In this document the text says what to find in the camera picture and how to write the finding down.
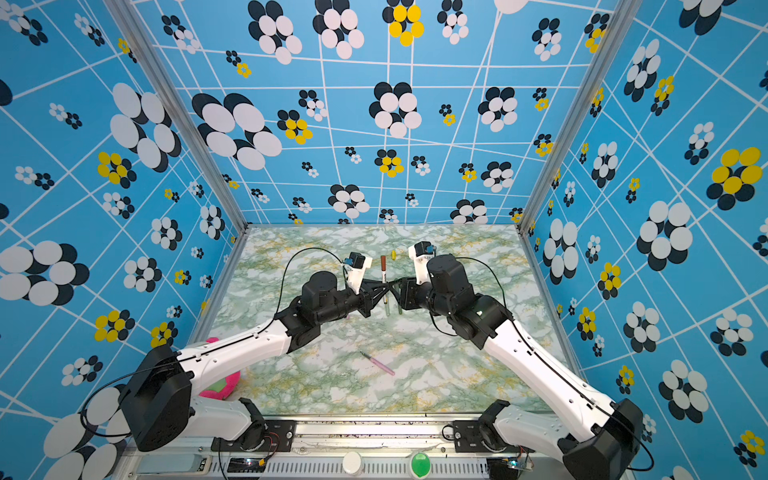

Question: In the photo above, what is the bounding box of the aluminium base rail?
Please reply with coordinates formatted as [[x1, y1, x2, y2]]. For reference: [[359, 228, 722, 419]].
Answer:
[[113, 414, 575, 479]]

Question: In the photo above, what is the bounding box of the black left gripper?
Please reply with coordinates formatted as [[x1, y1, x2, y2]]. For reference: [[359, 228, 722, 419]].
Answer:
[[317, 278, 391, 328]]

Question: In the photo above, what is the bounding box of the aluminium corner post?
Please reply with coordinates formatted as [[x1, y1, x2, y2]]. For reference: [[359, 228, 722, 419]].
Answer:
[[520, 0, 642, 235], [104, 1, 248, 235]]

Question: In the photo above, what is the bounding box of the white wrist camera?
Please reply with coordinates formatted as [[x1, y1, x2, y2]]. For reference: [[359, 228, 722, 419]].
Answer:
[[408, 241, 435, 285], [343, 252, 371, 294]]

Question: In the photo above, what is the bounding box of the white round button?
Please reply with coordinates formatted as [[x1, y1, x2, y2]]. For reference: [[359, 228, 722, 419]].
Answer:
[[342, 451, 364, 477]]

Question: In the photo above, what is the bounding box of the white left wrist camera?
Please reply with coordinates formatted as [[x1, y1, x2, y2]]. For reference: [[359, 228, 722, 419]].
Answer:
[[343, 252, 371, 294]]

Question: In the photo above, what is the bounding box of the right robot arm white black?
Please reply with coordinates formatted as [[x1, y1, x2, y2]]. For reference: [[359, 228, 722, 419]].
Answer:
[[395, 242, 644, 479]]

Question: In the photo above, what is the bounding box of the green push button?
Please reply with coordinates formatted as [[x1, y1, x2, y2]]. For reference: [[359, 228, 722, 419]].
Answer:
[[408, 452, 432, 480]]

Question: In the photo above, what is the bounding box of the plush toy with glasses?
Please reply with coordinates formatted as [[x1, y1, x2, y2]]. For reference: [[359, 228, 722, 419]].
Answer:
[[199, 371, 241, 400]]

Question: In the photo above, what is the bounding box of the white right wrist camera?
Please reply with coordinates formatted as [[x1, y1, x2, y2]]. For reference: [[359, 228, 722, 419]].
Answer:
[[408, 241, 435, 285]]

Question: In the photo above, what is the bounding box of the aluminium corner post right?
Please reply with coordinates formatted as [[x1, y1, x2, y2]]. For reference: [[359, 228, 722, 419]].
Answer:
[[520, 0, 642, 235]]

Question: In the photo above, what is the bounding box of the aluminium corner post left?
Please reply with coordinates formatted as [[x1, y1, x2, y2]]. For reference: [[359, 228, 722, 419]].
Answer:
[[104, 1, 248, 235]]

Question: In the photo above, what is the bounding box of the pink pen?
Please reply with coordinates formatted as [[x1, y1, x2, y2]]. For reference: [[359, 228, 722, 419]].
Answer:
[[359, 351, 396, 376]]

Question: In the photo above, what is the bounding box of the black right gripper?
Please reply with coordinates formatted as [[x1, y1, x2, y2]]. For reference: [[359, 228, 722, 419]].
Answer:
[[389, 276, 457, 322]]

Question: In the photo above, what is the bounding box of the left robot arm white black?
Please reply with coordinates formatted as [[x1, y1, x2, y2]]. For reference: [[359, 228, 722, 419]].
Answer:
[[119, 271, 390, 452]]

